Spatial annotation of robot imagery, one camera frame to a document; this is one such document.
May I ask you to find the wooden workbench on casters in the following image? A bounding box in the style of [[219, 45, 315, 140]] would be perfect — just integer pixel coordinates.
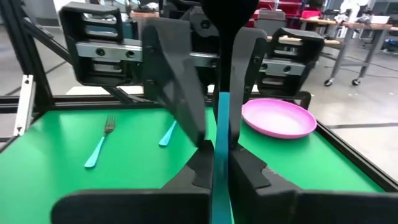
[[267, 17, 398, 87]]

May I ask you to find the pink round plate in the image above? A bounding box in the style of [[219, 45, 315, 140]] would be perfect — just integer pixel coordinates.
[[241, 98, 318, 140]]

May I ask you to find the green table mat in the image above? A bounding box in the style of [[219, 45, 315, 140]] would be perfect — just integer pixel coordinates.
[[0, 107, 386, 224]]

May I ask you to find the white metal bracket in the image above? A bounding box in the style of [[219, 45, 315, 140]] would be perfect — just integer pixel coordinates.
[[12, 73, 35, 137]]

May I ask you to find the black aluminium frame post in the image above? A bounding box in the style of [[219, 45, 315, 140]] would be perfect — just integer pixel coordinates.
[[0, 0, 74, 108]]

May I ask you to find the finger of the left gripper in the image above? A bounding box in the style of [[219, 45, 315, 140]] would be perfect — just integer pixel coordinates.
[[228, 27, 269, 149], [141, 17, 206, 147]]

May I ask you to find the blue-handled metal fork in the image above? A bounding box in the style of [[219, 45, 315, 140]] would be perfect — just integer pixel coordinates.
[[158, 119, 178, 147], [200, 0, 259, 224], [83, 114, 117, 169]]

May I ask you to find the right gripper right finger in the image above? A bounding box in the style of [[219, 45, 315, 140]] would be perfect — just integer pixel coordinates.
[[228, 144, 398, 224]]

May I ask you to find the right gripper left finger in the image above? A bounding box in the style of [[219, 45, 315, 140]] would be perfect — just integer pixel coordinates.
[[51, 139, 215, 224]]

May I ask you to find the red storage bin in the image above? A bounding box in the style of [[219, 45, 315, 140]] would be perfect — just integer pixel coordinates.
[[248, 0, 323, 27]]

